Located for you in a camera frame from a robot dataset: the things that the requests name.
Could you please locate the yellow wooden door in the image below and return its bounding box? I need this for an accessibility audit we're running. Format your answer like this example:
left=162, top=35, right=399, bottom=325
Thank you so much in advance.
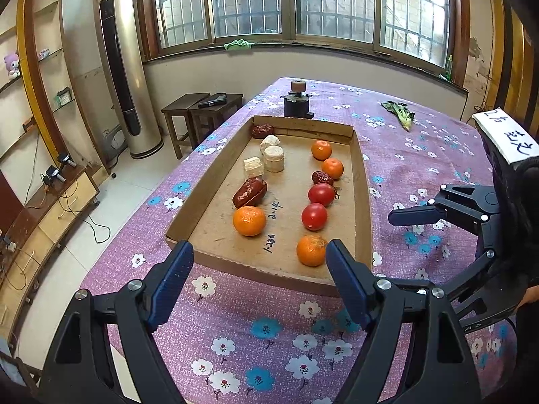
left=488, top=0, right=539, bottom=144

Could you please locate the green bok choy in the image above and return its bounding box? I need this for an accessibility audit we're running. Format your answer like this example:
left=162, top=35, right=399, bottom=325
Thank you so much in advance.
left=381, top=101, right=415, bottom=131

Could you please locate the dark wooden stool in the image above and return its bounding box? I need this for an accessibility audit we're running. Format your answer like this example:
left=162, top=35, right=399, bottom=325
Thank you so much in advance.
left=189, top=93, right=244, bottom=148
left=161, top=93, right=211, bottom=160

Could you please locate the black wall cable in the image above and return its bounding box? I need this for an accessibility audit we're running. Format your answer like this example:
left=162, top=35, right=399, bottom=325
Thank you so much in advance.
left=474, top=73, right=493, bottom=112

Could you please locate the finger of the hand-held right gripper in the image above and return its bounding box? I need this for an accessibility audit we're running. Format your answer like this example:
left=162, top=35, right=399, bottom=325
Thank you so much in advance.
left=388, top=184, right=500, bottom=227
left=446, top=248, right=514, bottom=325

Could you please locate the red tomato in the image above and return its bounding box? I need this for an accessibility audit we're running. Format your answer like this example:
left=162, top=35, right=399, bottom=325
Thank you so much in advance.
left=308, top=183, right=336, bottom=207
left=301, top=203, right=328, bottom=231

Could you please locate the purple floral tablecloth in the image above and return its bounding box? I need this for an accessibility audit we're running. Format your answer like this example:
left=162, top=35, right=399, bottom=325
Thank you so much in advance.
left=79, top=76, right=520, bottom=404

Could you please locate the square pale yam piece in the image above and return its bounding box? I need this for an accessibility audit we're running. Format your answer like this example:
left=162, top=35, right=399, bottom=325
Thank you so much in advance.
left=243, top=157, right=265, bottom=178

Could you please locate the small orange mandarin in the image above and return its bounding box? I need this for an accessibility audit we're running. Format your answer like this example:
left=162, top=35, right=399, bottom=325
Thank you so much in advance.
left=311, top=140, right=333, bottom=161
left=233, top=206, right=267, bottom=237
left=321, top=158, right=345, bottom=180

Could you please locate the purple plush toy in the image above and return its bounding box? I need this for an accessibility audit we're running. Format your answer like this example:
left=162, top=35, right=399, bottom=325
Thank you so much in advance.
left=3, top=50, right=22, bottom=80

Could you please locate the black floor cable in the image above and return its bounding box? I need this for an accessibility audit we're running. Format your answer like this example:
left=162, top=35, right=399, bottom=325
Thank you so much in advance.
left=59, top=189, right=112, bottom=245

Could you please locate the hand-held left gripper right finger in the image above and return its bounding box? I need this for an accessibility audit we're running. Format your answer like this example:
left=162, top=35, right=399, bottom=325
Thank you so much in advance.
left=325, top=239, right=483, bottom=404

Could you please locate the wooden low cabinet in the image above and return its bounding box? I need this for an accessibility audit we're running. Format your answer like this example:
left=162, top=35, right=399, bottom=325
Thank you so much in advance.
left=0, top=164, right=102, bottom=346

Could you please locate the wooden wall shelf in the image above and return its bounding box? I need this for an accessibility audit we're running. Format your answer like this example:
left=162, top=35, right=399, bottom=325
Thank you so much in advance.
left=0, top=0, right=81, bottom=169

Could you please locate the black remote control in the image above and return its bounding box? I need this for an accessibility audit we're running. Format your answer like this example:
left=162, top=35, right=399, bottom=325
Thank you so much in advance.
left=198, top=93, right=228, bottom=108

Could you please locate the round pale yam piece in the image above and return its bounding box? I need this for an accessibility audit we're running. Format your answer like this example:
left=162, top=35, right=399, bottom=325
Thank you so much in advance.
left=263, top=145, right=286, bottom=173

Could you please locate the barred window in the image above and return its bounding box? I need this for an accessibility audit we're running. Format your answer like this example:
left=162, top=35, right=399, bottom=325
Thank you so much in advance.
left=137, top=0, right=470, bottom=78

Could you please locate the gold tower air conditioner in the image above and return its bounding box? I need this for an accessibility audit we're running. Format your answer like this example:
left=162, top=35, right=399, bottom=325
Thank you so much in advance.
left=92, top=0, right=165, bottom=160

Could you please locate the shallow cardboard box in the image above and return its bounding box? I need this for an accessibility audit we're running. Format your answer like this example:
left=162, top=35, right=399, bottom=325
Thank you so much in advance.
left=165, top=114, right=375, bottom=297

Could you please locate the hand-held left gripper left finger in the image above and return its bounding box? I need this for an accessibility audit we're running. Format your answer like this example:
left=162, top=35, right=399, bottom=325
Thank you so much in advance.
left=38, top=240, right=195, bottom=404

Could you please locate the large orange mandarin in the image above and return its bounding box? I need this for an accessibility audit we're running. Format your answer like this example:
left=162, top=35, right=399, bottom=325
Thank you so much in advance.
left=296, top=235, right=328, bottom=267

